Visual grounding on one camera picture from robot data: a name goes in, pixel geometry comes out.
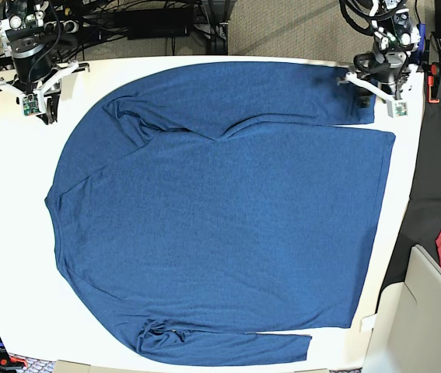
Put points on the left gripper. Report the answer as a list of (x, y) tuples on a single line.
[(387, 76)]

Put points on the beige plastic bin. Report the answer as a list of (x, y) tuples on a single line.
[(406, 336)]

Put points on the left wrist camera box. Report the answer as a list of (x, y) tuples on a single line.
[(397, 108)]

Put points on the white power strip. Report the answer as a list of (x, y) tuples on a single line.
[(67, 26)]

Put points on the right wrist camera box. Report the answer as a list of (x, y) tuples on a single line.
[(32, 105)]

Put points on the black box under table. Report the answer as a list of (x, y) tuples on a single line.
[(159, 23)]

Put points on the red clamp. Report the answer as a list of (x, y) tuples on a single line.
[(433, 82)]

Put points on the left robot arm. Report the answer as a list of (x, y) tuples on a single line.
[(388, 23)]

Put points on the black cloth on side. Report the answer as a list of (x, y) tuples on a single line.
[(422, 220)]

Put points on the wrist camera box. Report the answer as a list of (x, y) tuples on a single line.
[(397, 108), (32, 105)]

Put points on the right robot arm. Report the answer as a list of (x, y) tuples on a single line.
[(30, 31)]

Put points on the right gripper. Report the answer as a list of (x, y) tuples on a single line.
[(40, 83)]

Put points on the blue long-sleeve T-shirt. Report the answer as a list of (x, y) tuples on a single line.
[(206, 215)]

